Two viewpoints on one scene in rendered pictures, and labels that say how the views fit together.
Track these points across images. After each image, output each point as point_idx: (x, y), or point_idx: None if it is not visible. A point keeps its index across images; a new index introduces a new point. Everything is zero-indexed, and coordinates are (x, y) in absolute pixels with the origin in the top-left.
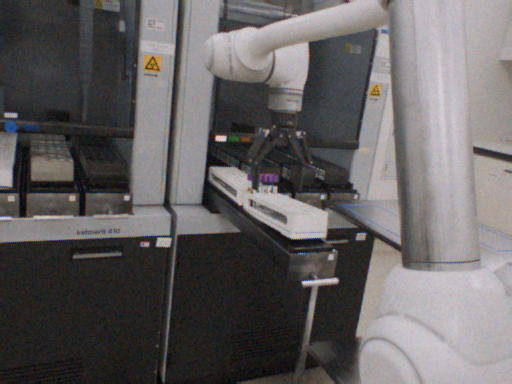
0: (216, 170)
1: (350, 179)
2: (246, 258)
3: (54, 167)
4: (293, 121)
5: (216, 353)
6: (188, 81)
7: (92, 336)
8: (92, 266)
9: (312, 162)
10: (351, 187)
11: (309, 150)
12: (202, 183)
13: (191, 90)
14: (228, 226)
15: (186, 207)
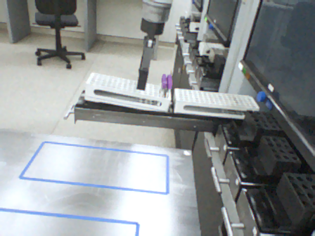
0: (237, 95)
1: (311, 235)
2: (204, 173)
3: (211, 53)
4: (140, 25)
5: None
6: (252, 10)
7: (183, 144)
8: None
9: (140, 69)
10: (276, 225)
11: (143, 58)
12: None
13: (250, 18)
14: (207, 135)
15: None
